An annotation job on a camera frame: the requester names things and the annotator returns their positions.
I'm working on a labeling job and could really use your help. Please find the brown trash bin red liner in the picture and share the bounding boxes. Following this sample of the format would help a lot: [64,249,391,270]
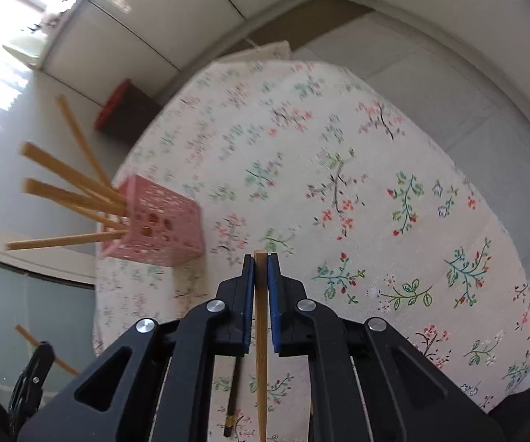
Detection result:
[95,78,165,143]

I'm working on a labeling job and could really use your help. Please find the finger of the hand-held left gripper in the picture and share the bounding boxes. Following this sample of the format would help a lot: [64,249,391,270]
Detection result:
[10,341,57,425]

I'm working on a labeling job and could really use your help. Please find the pink plastic basket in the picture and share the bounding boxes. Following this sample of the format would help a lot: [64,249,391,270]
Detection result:
[99,174,204,268]

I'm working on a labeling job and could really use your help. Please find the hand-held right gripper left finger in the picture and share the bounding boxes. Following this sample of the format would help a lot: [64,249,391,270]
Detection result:
[17,254,255,442]

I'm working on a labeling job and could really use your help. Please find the olive floor mat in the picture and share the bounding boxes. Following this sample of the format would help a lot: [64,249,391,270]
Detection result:
[245,0,372,52]

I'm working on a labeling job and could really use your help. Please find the wooden chopstick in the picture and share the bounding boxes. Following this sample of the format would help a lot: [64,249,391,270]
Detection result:
[6,231,128,252]
[254,249,269,442]
[15,325,80,377]
[22,177,130,231]
[20,142,128,206]
[56,94,114,192]

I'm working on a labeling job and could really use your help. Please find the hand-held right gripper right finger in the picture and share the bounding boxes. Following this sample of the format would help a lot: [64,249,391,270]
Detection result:
[267,253,505,442]

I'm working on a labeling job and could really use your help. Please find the dark chopstick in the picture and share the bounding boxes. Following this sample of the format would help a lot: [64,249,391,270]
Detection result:
[223,357,243,438]

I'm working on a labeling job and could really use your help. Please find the floral tablecloth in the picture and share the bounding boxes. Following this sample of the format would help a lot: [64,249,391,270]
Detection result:
[91,41,530,442]

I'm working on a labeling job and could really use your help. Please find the white kitchen base cabinets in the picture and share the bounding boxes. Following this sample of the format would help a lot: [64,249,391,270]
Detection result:
[39,0,530,125]

